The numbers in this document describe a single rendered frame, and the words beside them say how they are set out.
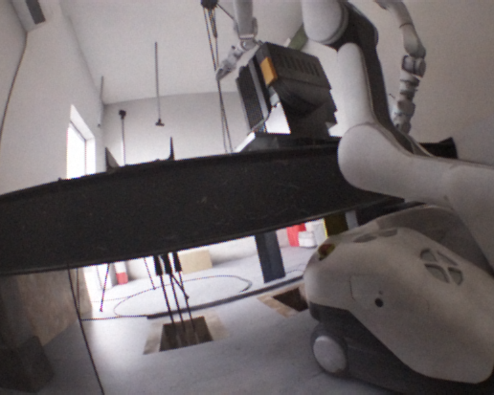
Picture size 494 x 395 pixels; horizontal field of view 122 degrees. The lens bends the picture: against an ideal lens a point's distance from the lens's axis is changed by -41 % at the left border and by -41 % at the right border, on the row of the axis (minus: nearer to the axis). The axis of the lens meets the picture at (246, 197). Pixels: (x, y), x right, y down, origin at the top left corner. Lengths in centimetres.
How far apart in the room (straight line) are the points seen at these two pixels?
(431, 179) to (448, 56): 164
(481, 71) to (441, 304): 174
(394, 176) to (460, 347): 35
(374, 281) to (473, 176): 25
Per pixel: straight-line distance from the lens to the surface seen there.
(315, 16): 75
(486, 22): 205
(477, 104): 193
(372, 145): 54
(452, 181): 47
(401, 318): 40
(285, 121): 137
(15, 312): 97
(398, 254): 39
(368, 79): 65
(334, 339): 57
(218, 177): 72
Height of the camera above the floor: 44
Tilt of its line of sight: 7 degrees up
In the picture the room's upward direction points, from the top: 12 degrees counter-clockwise
